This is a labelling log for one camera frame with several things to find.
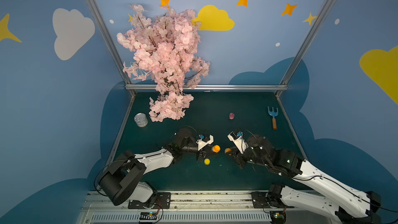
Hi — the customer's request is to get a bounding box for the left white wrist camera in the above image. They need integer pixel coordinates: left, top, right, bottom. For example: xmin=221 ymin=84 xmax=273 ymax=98
xmin=197 ymin=133 xmax=214 ymax=151

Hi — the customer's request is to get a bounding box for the aluminium frame right post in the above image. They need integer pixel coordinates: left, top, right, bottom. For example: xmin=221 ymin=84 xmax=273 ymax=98
xmin=275 ymin=0 xmax=337 ymax=99

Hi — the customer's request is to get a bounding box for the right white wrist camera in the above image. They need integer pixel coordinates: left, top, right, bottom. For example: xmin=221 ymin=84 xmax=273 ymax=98
xmin=227 ymin=130 xmax=247 ymax=154

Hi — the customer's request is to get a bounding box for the small circuit board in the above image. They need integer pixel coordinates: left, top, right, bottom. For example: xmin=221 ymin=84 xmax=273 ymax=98
xmin=138 ymin=212 xmax=158 ymax=224

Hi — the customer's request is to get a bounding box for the aluminium frame post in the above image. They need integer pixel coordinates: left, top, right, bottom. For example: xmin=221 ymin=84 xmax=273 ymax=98
xmin=275 ymin=0 xmax=337 ymax=99
xmin=85 ymin=0 xmax=131 ymax=86

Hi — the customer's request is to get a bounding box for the aluminium frame left post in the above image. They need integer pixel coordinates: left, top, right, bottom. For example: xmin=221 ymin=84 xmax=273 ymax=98
xmin=85 ymin=0 xmax=131 ymax=86

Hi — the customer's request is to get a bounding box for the pink cherry blossom tree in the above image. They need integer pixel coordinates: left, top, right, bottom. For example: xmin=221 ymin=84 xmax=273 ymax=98
xmin=117 ymin=4 xmax=210 ymax=122

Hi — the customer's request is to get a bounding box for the aluminium frame back bar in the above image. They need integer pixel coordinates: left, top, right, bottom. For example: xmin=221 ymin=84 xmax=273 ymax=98
xmin=125 ymin=84 xmax=288 ymax=91

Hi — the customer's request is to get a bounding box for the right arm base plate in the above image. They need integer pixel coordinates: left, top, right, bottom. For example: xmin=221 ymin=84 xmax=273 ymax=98
xmin=251 ymin=191 xmax=293 ymax=208

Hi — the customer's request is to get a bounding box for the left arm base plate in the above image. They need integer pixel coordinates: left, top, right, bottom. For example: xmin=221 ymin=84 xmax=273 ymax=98
xmin=128 ymin=192 xmax=171 ymax=209

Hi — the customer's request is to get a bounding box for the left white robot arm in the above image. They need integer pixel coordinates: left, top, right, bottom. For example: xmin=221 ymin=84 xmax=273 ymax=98
xmin=94 ymin=128 xmax=221 ymax=208

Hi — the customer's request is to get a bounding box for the aluminium front rail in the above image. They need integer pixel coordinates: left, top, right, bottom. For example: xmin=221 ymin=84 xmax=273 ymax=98
xmin=76 ymin=189 xmax=346 ymax=224

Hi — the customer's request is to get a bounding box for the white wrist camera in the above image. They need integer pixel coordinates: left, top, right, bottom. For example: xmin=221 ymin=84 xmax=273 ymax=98
xmin=197 ymin=133 xmax=214 ymax=151
xmin=227 ymin=130 xmax=247 ymax=154

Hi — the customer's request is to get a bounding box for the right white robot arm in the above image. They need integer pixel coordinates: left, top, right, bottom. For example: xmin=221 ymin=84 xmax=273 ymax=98
xmin=225 ymin=131 xmax=381 ymax=224

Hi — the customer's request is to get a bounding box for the blue garden fork toy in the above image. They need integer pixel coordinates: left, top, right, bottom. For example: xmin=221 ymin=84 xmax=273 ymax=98
xmin=267 ymin=107 xmax=278 ymax=130

